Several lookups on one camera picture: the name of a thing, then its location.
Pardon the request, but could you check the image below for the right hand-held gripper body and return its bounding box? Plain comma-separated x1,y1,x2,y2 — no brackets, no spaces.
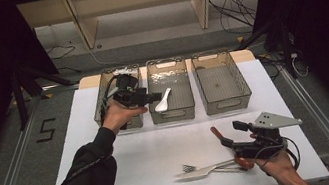
226,105,308,166

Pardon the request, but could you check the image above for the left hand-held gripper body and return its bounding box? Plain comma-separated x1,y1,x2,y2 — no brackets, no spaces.
107,63,152,112

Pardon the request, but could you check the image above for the white ceramic spoon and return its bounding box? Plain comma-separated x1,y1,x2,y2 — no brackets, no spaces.
151,86,176,114

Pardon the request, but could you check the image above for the red-brown wooden spoon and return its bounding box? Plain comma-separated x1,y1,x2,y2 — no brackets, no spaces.
209,120,256,177

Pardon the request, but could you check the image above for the smoky clear plastic bin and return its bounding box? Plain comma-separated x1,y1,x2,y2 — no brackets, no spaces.
189,45,255,118
86,62,151,135
140,53,198,127

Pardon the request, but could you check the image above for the silver metal fork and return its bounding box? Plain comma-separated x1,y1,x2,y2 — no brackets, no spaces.
181,154,248,182

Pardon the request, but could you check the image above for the silver metal knife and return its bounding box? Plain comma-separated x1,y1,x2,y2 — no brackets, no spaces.
171,159,239,184

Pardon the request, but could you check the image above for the person's left hand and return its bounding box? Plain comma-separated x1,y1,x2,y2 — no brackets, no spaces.
97,94,152,137

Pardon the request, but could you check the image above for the person's right hand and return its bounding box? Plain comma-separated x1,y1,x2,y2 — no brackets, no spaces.
253,148,300,185

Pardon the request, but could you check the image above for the white table sheet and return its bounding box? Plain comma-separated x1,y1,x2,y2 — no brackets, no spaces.
32,49,329,185

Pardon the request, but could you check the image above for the black metal stand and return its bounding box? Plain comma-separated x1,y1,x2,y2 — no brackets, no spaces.
231,15,300,89
8,59,81,131

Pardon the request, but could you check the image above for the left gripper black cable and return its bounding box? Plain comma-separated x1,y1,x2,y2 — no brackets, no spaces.
93,74,127,124

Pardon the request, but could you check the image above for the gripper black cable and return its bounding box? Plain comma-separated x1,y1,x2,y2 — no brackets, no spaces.
93,74,127,124
250,134,303,179

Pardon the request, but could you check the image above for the white floor cable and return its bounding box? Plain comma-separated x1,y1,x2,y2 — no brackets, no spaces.
71,33,121,74

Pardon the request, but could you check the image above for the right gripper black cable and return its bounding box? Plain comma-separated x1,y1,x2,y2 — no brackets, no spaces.
250,134,303,179

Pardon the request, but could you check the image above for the black cable bundle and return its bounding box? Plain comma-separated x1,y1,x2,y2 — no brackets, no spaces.
207,0,267,41

